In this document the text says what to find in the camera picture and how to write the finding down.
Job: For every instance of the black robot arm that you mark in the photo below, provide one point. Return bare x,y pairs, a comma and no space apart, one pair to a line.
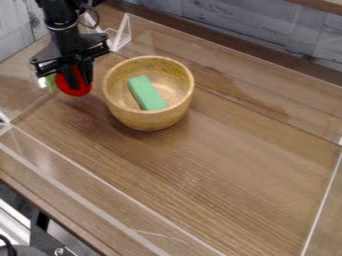
62,14

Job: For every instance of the red plush fruit green stem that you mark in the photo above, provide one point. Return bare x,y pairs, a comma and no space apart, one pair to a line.
57,83

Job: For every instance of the green rectangular block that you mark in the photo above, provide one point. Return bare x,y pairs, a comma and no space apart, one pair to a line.
146,93

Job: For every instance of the clear acrylic corner bracket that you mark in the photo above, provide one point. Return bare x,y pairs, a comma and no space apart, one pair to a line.
119,37

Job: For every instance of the clear acrylic tray wall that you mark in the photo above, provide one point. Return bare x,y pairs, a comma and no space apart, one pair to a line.
114,223

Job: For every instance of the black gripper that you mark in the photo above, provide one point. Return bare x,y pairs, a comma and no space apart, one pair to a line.
70,47

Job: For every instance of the wooden bowl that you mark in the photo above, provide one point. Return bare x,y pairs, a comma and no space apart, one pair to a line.
173,80

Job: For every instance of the black metal table frame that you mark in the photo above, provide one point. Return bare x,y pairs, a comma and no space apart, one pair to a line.
53,239

